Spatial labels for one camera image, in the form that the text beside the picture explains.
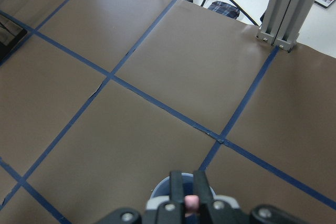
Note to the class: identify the black wire mug rack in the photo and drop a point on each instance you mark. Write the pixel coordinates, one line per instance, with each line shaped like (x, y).
(11, 35)

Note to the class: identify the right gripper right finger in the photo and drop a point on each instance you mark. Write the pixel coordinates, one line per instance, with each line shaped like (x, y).
(213, 208)

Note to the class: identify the light blue plastic cup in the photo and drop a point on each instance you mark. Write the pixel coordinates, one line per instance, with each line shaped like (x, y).
(162, 190)

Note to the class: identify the aluminium frame post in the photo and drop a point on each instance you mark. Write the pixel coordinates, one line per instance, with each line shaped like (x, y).
(282, 22)

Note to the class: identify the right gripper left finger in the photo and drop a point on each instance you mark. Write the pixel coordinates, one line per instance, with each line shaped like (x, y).
(170, 208)

